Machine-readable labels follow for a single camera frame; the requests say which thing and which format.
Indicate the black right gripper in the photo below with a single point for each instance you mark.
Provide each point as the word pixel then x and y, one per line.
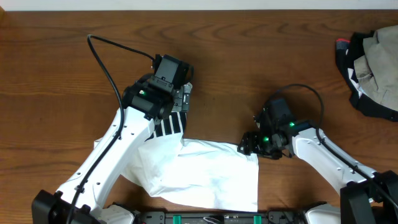
pixel 250 141

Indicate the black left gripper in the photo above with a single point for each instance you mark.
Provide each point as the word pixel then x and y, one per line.
pixel 182 99

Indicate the white t-shirt with black stripes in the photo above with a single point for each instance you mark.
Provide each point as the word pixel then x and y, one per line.
pixel 195 172

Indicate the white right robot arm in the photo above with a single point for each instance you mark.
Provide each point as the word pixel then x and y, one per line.
pixel 366 196

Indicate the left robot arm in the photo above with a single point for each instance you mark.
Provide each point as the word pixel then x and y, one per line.
pixel 145 104

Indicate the black garment with red trim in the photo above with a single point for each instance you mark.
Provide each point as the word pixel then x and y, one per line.
pixel 346 52

